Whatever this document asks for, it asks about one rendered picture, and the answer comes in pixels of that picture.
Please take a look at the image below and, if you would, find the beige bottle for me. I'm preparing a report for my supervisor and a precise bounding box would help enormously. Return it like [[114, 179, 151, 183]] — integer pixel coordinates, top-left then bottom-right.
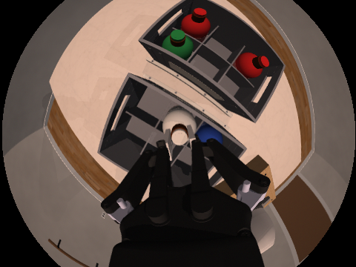
[[162, 105, 197, 145]]

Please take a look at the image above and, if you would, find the dark red bottle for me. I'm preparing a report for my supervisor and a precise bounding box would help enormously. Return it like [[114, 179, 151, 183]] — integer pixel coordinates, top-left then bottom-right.
[[233, 53, 269, 79], [181, 8, 211, 42]]

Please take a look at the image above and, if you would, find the dark grey divided crate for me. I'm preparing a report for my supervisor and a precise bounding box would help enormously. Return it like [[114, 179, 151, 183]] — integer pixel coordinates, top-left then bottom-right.
[[97, 73, 247, 187], [138, 0, 286, 123]]

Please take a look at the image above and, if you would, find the green bottle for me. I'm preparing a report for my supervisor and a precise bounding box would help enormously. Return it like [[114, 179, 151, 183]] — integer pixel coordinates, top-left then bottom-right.
[[162, 30, 194, 61]]

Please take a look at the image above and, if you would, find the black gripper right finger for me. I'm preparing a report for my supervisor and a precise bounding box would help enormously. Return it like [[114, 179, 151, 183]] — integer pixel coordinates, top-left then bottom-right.
[[186, 125, 271, 220]]

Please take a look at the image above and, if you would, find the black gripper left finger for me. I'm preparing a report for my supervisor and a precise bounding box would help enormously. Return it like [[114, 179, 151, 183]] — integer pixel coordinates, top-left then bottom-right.
[[101, 128, 173, 224]]

